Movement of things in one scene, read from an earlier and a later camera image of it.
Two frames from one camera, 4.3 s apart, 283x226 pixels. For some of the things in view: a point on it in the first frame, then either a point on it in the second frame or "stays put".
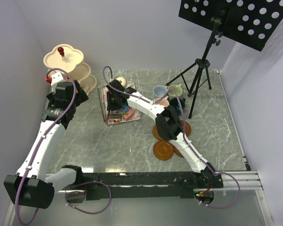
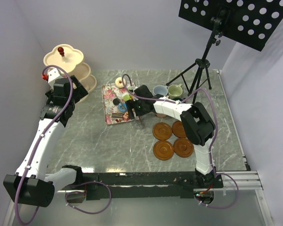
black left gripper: (80, 96) stays put
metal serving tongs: (108, 116) → (139, 118)
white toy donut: (122, 80) stays put
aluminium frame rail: (248, 180) stays put
